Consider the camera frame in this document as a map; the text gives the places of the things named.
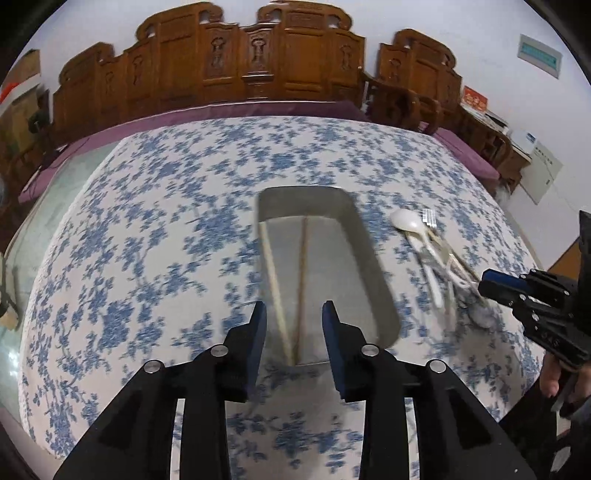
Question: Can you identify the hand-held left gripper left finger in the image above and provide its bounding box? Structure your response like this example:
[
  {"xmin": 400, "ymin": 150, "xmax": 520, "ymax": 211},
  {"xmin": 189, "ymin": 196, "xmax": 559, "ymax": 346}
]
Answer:
[{"xmin": 53, "ymin": 300, "xmax": 269, "ymax": 480}]

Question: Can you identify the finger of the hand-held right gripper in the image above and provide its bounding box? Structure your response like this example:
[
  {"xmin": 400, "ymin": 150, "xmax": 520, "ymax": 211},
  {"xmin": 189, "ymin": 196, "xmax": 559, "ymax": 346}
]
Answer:
[
  {"xmin": 478, "ymin": 270, "xmax": 575, "ymax": 305},
  {"xmin": 512, "ymin": 298, "xmax": 583, "ymax": 367}
]

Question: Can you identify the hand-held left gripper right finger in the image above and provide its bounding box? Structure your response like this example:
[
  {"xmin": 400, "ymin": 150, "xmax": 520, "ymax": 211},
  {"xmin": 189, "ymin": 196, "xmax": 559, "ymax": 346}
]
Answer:
[{"xmin": 322, "ymin": 300, "xmax": 539, "ymax": 480}]

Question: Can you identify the white plastic spoon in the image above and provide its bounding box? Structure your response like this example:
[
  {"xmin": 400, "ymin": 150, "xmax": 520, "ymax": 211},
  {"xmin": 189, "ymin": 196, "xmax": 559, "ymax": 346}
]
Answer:
[
  {"xmin": 431, "ymin": 249, "xmax": 472, "ymax": 291},
  {"xmin": 390, "ymin": 209, "xmax": 445, "ymax": 309}
]

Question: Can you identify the wooden chopstick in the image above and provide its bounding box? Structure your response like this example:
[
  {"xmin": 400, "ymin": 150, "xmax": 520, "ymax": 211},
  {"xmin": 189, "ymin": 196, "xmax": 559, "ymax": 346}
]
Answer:
[
  {"xmin": 294, "ymin": 218, "xmax": 309, "ymax": 365},
  {"xmin": 427, "ymin": 228, "xmax": 483, "ymax": 283},
  {"xmin": 259, "ymin": 220, "xmax": 296, "ymax": 365},
  {"xmin": 425, "ymin": 233, "xmax": 478, "ymax": 289}
]

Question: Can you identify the metal tray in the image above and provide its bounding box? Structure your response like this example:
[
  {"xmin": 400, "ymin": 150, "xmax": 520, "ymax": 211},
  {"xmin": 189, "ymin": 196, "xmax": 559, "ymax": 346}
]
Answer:
[{"xmin": 255, "ymin": 185, "xmax": 402, "ymax": 366}]

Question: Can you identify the person's right hand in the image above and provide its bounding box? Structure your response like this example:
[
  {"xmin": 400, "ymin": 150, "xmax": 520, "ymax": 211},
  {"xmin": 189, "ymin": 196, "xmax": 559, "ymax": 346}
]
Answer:
[{"xmin": 539, "ymin": 352, "xmax": 563, "ymax": 398}]

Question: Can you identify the brown board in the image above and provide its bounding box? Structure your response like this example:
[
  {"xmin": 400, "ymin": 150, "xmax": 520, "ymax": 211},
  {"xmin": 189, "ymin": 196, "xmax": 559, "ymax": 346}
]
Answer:
[{"xmin": 549, "ymin": 233, "xmax": 583, "ymax": 275}]

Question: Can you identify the white electrical box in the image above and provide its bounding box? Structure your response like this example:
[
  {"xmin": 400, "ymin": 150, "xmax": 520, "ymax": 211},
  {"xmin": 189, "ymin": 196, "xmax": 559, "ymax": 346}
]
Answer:
[{"xmin": 519, "ymin": 143, "xmax": 565, "ymax": 205}]

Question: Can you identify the person's dark clothing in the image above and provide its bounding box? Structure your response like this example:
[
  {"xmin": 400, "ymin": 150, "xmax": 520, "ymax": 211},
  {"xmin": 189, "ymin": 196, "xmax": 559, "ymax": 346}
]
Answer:
[{"xmin": 499, "ymin": 381, "xmax": 591, "ymax": 480}]

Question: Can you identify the purple armchair cushion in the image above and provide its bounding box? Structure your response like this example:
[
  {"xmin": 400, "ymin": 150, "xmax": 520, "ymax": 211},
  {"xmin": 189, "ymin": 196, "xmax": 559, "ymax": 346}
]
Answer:
[{"xmin": 434, "ymin": 127, "xmax": 502, "ymax": 183}]

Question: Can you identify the white appliance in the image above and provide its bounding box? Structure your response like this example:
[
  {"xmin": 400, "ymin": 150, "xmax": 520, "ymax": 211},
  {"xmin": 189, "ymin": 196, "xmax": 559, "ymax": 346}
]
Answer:
[{"xmin": 510, "ymin": 129, "xmax": 537, "ymax": 155}]

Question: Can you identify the wooden side table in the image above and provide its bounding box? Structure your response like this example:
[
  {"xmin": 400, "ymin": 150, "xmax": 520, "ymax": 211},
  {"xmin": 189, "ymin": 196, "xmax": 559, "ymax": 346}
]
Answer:
[{"xmin": 459, "ymin": 104, "xmax": 532, "ymax": 195}]

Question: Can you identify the blue floral tablecloth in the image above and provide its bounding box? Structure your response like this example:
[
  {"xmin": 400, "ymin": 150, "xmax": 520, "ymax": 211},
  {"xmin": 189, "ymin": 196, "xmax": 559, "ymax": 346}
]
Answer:
[{"xmin": 21, "ymin": 115, "xmax": 550, "ymax": 480}]

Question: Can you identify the red sign on desk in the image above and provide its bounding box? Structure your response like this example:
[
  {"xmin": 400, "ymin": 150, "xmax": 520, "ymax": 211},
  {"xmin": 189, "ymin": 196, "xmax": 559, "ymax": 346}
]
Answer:
[{"xmin": 462, "ymin": 85, "xmax": 489, "ymax": 112}]

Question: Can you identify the carved wooden armchair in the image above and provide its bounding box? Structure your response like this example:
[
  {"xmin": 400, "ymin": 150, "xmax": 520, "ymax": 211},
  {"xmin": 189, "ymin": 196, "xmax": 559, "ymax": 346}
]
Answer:
[{"xmin": 365, "ymin": 28, "xmax": 463, "ymax": 136}]

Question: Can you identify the carved wooden sofa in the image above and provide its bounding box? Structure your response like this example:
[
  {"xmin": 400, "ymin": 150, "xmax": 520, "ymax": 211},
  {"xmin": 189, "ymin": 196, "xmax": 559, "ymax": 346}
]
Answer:
[{"xmin": 51, "ymin": 0, "xmax": 370, "ymax": 139}]

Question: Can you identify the green white wall panel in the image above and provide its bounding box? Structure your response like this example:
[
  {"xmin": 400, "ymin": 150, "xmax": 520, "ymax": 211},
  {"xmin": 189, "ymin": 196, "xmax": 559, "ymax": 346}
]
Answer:
[{"xmin": 516, "ymin": 33, "xmax": 564, "ymax": 77}]

